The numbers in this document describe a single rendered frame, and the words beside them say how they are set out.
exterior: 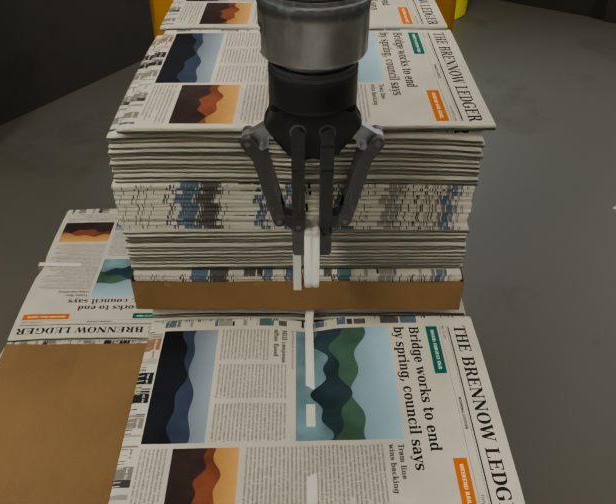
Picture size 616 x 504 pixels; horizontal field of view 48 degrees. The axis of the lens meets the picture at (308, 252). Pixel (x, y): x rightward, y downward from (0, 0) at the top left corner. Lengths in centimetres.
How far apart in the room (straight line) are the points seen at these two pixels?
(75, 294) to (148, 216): 53
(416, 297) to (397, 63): 27
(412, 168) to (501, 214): 185
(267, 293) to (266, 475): 22
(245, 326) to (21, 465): 38
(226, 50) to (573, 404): 137
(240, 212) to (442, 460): 32
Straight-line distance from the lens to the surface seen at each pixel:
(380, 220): 74
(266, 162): 62
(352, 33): 55
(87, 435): 103
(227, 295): 80
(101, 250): 134
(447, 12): 184
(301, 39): 54
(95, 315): 120
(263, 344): 78
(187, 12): 100
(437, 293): 80
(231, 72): 81
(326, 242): 68
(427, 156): 70
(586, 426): 189
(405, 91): 76
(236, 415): 71
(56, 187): 276
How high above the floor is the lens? 138
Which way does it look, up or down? 37 degrees down
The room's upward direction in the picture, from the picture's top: straight up
